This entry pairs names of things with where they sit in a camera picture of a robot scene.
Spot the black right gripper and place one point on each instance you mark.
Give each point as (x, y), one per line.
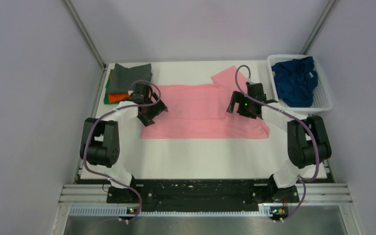
(237, 98)

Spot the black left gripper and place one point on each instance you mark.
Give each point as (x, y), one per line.
(146, 119)

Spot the pink t shirt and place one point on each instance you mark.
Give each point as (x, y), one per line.
(199, 112)

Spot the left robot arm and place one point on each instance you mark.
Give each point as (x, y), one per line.
(100, 144)

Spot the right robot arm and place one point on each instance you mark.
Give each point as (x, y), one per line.
(307, 139)

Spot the orange folded t shirt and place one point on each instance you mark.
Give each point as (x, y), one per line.
(120, 96)

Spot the grey folded t shirt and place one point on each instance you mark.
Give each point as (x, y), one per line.
(122, 77)

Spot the green folded t shirt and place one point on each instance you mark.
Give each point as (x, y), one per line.
(109, 98)

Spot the blue t shirt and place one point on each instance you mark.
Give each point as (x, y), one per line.
(295, 81)

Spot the white plastic basket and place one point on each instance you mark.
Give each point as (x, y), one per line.
(321, 95)

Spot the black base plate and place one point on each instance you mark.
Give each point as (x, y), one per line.
(235, 195)

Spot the white cable duct rail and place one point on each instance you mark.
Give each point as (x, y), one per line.
(125, 211)

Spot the left aluminium frame post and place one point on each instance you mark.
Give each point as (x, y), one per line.
(83, 31)

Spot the aluminium frame post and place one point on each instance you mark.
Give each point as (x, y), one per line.
(330, 6)
(83, 31)

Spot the right aluminium frame post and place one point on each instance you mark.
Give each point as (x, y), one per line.
(330, 6)

